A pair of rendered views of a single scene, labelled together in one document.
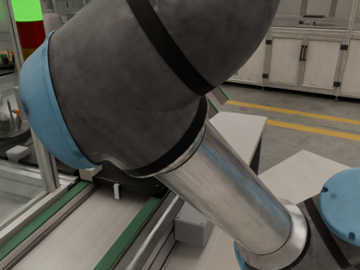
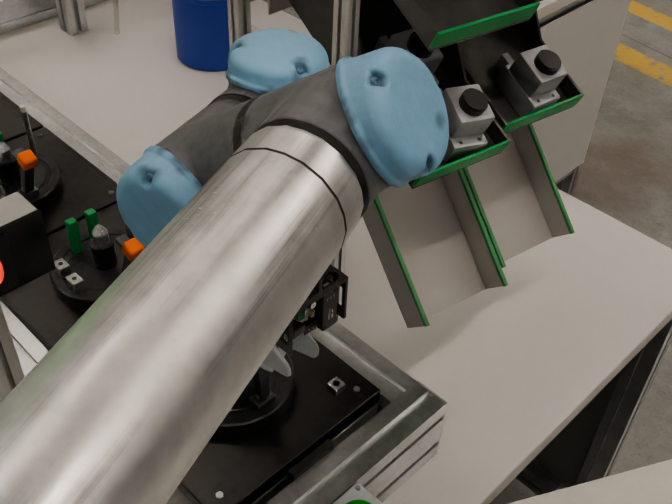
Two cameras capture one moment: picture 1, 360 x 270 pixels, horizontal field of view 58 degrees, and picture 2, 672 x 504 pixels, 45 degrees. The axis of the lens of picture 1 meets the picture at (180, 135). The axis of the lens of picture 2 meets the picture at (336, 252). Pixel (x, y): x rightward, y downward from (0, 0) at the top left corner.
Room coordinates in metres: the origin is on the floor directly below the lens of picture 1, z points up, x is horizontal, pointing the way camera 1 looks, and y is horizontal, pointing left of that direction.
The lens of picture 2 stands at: (0.29, -0.21, 1.70)
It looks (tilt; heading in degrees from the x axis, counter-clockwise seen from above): 41 degrees down; 21
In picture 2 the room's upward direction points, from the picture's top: 3 degrees clockwise
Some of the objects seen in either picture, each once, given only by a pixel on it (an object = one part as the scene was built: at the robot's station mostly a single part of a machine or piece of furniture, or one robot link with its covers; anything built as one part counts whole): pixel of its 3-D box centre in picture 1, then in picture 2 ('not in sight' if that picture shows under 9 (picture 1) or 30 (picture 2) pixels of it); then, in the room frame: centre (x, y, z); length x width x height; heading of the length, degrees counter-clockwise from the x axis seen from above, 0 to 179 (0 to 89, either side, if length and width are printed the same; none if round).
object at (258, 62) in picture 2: not in sight; (277, 112); (0.77, 0.04, 1.37); 0.09 x 0.08 x 0.11; 175
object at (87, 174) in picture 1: (90, 170); not in sight; (0.75, 0.24, 0.97); 0.05 x 0.05 x 0.04; 68
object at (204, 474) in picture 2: (140, 163); (233, 390); (0.81, 0.11, 0.96); 0.24 x 0.24 x 0.02; 68
